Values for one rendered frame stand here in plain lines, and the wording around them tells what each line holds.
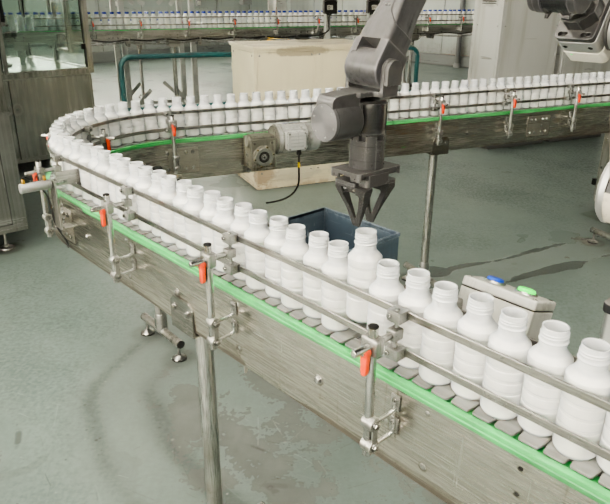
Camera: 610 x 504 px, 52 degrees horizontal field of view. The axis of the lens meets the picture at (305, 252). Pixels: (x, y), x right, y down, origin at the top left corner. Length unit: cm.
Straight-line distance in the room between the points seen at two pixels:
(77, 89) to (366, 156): 563
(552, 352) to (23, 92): 579
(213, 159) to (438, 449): 201
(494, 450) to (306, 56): 467
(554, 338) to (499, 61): 631
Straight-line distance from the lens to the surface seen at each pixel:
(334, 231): 199
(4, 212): 440
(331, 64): 551
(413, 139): 326
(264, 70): 528
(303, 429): 255
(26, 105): 636
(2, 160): 433
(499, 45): 709
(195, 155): 280
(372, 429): 106
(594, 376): 89
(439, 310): 99
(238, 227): 133
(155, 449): 252
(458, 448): 103
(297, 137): 276
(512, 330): 93
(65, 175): 199
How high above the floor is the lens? 158
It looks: 22 degrees down
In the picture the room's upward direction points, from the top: straight up
